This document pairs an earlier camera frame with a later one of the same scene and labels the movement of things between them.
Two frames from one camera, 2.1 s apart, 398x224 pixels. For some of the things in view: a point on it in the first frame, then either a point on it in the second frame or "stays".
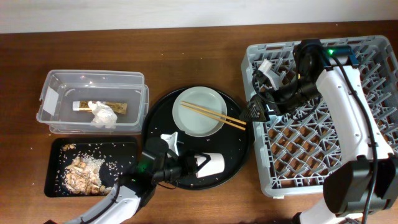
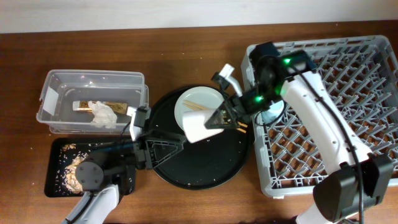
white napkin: [104, 116] stays
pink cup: [209, 163] -> [192, 114]
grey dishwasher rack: [296, 150] stays
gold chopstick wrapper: [120, 108] stays
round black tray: [234, 144] stays
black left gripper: [189, 162] -> [148, 145]
